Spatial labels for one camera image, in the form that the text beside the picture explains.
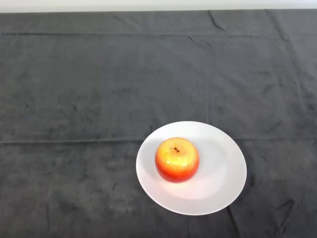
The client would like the red yellow apple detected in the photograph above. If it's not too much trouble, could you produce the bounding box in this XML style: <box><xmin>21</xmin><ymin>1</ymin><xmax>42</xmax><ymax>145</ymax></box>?
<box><xmin>155</xmin><ymin>137</ymin><xmax>200</xmax><ymax>184</ymax></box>

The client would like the white round plate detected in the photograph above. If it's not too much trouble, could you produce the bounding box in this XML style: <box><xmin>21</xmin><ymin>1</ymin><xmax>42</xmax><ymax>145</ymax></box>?
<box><xmin>135</xmin><ymin>120</ymin><xmax>248</xmax><ymax>216</ymax></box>

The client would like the black table cloth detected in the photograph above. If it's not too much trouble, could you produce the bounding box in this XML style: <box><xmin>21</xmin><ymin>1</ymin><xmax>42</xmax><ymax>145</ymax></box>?
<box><xmin>0</xmin><ymin>9</ymin><xmax>317</xmax><ymax>238</ymax></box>

